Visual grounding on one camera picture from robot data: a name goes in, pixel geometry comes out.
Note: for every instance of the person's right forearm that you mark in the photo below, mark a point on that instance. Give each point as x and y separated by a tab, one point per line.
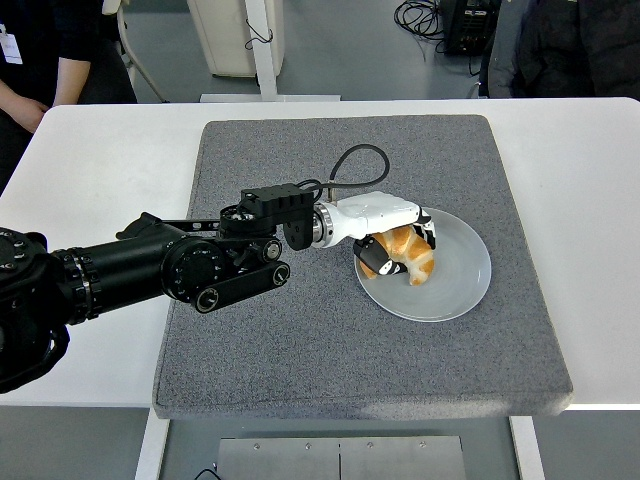
9	92

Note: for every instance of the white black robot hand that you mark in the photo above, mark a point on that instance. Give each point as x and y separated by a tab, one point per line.
380	212

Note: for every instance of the black equipment box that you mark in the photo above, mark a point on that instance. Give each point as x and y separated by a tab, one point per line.
470	27

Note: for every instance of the person's right hand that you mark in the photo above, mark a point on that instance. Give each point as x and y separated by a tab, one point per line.
30	112

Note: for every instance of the white cabinet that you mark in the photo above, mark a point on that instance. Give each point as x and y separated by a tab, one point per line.
220	35

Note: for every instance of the person in grey jacket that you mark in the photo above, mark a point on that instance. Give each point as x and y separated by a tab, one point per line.
575	50

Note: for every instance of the grey felt mat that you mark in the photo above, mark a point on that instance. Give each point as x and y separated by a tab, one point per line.
325	350

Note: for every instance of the person in dark top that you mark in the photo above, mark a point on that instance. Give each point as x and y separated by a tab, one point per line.
60	30

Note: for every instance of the white tubular chair frame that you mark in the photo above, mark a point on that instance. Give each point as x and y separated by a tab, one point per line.
124	42

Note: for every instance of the grey metal plate with screws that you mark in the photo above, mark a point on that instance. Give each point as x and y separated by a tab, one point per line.
340	457

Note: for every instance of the golden croissant bread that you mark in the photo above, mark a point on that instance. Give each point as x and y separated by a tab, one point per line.
416	255

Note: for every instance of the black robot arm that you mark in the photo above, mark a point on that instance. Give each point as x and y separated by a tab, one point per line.
125	270

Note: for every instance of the white table leg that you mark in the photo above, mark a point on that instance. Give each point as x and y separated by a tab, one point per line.
526	450
150	445

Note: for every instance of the pale grey round plate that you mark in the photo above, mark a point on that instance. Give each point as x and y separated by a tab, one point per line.
450	290

